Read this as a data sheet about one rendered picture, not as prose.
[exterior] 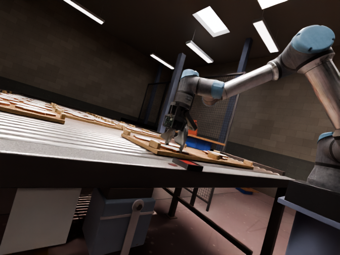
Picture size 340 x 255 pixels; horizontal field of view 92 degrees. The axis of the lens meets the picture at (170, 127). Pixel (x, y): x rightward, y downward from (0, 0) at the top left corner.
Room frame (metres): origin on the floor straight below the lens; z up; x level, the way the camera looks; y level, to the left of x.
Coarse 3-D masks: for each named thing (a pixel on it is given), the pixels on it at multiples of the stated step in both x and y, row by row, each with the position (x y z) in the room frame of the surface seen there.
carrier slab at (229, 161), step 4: (188, 148) 1.12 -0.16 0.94; (200, 152) 1.06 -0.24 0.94; (220, 160) 0.88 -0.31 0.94; (224, 160) 0.95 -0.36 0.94; (228, 160) 1.04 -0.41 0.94; (232, 160) 1.14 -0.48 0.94; (228, 164) 0.92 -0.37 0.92; (232, 164) 0.94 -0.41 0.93; (236, 164) 0.97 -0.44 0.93; (240, 164) 1.00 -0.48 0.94; (244, 164) 1.08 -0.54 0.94; (252, 168) 1.10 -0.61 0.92
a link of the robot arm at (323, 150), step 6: (330, 132) 0.67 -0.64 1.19; (324, 138) 0.68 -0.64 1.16; (330, 138) 0.66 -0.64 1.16; (318, 144) 0.71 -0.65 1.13; (324, 144) 0.67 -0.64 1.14; (330, 144) 0.64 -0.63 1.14; (318, 150) 0.70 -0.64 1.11; (324, 150) 0.67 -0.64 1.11; (330, 150) 0.64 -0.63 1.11; (318, 156) 0.70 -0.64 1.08; (324, 156) 0.67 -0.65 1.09; (330, 156) 0.64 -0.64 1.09; (324, 162) 0.67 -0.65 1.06; (330, 162) 0.65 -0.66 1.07; (336, 162) 0.64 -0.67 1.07
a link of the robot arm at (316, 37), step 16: (304, 32) 0.58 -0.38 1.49; (320, 32) 0.57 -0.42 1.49; (288, 48) 0.64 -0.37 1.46; (304, 48) 0.57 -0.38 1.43; (320, 48) 0.55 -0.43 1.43; (288, 64) 0.68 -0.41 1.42; (304, 64) 0.60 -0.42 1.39; (320, 64) 0.58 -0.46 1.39; (320, 80) 0.58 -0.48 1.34; (336, 80) 0.56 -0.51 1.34; (320, 96) 0.60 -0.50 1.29; (336, 96) 0.56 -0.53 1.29; (336, 112) 0.56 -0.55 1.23; (336, 128) 0.58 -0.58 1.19; (336, 144) 0.61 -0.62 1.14
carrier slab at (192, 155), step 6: (126, 138) 0.81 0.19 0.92; (132, 138) 0.77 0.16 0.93; (138, 144) 0.71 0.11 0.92; (144, 144) 0.67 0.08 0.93; (150, 150) 0.63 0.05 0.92; (156, 150) 0.60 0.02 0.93; (162, 150) 0.63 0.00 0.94; (168, 150) 0.68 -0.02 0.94; (186, 150) 0.92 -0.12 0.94; (174, 156) 0.65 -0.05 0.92; (180, 156) 0.67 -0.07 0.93; (186, 156) 0.70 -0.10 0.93; (192, 156) 0.72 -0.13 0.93; (198, 156) 0.77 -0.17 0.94; (204, 156) 0.86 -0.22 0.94; (216, 162) 0.84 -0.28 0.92
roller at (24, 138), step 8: (0, 136) 0.32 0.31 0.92; (8, 136) 0.33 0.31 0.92; (16, 136) 0.34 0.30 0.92; (24, 136) 0.35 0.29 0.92; (48, 144) 0.37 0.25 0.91; (56, 144) 0.38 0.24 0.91; (64, 144) 0.39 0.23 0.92; (72, 144) 0.40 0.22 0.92; (80, 144) 0.42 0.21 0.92; (104, 152) 0.44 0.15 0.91; (112, 152) 0.46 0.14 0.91; (120, 152) 0.48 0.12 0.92; (128, 152) 0.50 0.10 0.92; (168, 160) 0.59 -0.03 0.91; (232, 168) 0.86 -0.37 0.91; (240, 168) 0.93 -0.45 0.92
